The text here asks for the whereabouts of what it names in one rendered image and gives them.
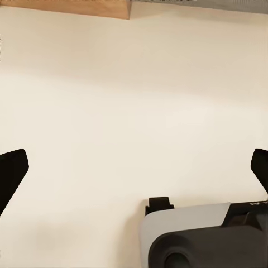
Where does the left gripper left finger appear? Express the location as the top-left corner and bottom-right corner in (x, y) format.
(0, 149), (29, 215)

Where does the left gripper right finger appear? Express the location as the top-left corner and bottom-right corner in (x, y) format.
(250, 148), (268, 193)

